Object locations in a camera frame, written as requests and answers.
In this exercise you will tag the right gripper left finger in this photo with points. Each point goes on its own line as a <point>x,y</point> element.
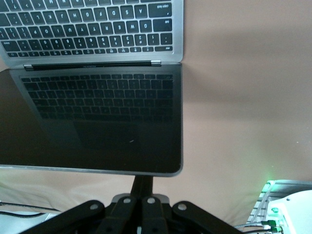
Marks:
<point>117,219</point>

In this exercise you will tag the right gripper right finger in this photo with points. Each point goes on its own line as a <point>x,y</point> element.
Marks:
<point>165,219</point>

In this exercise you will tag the grey laptop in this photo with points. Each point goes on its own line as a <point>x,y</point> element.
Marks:
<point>97,109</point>

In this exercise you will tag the brown table cover sheet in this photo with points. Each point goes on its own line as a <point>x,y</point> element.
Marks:
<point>243,97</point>

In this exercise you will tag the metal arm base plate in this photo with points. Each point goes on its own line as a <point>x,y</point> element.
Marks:
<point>258,202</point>

